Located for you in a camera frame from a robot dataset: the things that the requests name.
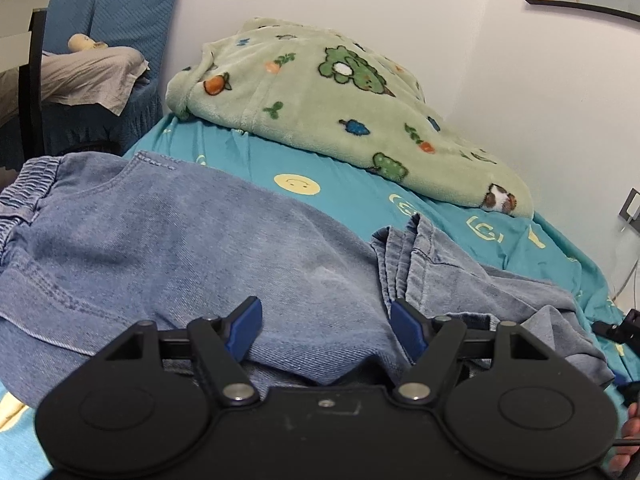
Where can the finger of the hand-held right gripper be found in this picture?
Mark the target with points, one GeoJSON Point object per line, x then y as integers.
{"type": "Point", "coordinates": [622, 331]}

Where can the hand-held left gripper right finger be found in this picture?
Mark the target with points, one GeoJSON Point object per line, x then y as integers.
{"type": "Point", "coordinates": [407, 326]}

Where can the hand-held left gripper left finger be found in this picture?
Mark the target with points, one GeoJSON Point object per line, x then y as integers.
{"type": "Point", "coordinates": [245, 329]}

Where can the blue denim pants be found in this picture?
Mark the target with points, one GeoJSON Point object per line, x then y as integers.
{"type": "Point", "coordinates": [190, 245]}

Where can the person's right hand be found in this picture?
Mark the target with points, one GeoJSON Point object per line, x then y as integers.
{"type": "Point", "coordinates": [631, 425]}

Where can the teal printed bed sheet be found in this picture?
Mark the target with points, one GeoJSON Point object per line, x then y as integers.
{"type": "Point", "coordinates": [360, 195]}

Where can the green printed fleece blanket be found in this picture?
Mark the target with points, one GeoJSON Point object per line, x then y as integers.
{"type": "Point", "coordinates": [320, 105]}

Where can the beige cloth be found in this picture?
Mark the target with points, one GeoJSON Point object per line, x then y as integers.
{"type": "Point", "coordinates": [85, 75]}

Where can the small beige plush toy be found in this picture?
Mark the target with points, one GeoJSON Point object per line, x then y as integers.
{"type": "Point", "coordinates": [85, 42]}

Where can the blue covered chair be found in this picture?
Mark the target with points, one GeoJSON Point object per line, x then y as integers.
{"type": "Point", "coordinates": [72, 10]}
{"type": "Point", "coordinates": [135, 15]}

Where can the grey wall socket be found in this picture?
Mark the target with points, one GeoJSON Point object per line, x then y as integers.
{"type": "Point", "coordinates": [631, 210]}

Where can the black metal frame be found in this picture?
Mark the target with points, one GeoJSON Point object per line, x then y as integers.
{"type": "Point", "coordinates": [32, 85]}

